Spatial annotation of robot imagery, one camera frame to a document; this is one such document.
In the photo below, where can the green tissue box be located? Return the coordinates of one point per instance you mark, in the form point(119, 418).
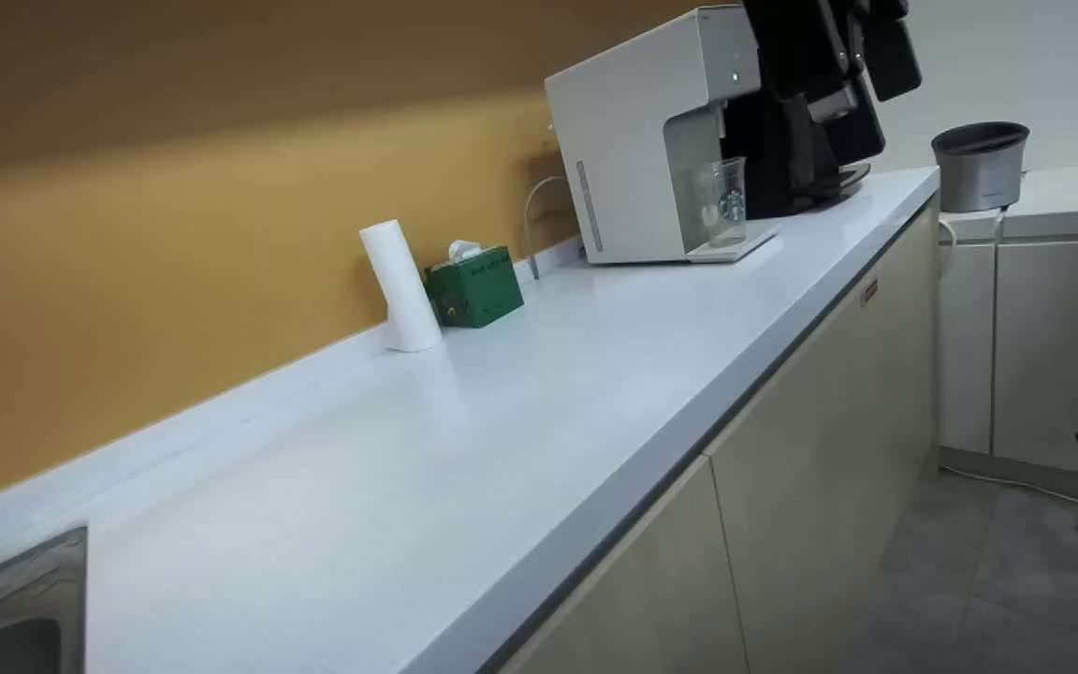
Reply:
point(476, 289)

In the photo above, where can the black countertop appliance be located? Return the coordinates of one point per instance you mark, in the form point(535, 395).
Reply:
point(782, 168)

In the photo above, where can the white side cabinet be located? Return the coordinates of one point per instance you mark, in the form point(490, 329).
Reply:
point(1066, 323)

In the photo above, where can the white water dispenser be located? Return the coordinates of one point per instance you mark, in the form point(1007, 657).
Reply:
point(626, 136)

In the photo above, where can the dark grey bucket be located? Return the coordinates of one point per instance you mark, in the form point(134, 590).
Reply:
point(979, 162)

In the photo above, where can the stainless steel sink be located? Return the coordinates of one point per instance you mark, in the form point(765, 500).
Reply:
point(18, 612)

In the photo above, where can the beige counter cabinet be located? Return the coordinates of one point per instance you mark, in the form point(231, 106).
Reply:
point(815, 474)

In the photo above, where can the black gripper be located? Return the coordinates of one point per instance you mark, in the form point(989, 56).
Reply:
point(795, 42)

